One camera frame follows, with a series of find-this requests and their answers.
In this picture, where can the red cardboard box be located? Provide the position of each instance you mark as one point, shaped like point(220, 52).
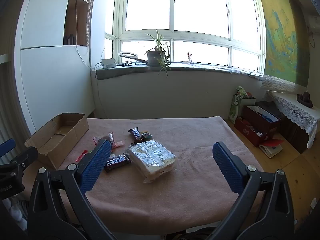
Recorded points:
point(250, 133)

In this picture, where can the brown chocolate bar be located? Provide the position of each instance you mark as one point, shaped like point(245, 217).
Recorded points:
point(136, 134)

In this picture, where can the white lace covered side table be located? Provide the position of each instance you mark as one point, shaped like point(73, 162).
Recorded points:
point(293, 111)

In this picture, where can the white power box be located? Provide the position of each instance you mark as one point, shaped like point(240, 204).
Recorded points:
point(108, 62)

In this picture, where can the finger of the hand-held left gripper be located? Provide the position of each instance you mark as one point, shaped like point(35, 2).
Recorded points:
point(21, 161)
point(7, 146)

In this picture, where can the potted spider plant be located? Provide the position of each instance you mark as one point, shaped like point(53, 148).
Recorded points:
point(157, 55)

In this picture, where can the small animal figurine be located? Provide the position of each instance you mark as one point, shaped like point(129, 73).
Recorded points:
point(189, 58)

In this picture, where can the green gift bag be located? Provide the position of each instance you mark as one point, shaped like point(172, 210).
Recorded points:
point(237, 106)

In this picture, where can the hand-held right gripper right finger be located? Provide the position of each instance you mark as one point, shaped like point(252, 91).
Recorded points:
point(227, 170)

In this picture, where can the pink wrapped candy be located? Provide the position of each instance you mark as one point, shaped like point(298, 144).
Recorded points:
point(118, 144)

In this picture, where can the yellow snack packet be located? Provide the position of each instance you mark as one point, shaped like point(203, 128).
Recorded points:
point(147, 135)

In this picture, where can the red snack stick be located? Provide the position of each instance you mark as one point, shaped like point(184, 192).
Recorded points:
point(81, 155)

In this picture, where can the large clear cracker packet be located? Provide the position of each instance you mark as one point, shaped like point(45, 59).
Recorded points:
point(152, 158)

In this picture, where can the dark red snack packet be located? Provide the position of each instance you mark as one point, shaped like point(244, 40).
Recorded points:
point(109, 137)

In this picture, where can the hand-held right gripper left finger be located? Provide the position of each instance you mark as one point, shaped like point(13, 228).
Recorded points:
point(96, 165)

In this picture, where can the white window frame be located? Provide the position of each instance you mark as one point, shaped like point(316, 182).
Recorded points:
point(172, 33)

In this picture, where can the purple chocolate bar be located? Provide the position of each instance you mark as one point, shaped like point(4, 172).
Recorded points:
point(117, 163)

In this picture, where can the open book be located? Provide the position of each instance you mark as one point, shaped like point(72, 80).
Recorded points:
point(271, 147)

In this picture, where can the brown cardboard box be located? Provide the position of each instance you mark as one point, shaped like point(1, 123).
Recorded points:
point(58, 140)

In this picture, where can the dark teapot ornament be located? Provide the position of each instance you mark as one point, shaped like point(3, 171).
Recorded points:
point(305, 98)

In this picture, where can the dark red storage box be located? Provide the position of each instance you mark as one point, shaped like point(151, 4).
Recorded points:
point(261, 120)

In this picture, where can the white cabinet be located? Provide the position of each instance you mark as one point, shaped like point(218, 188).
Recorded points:
point(50, 80)

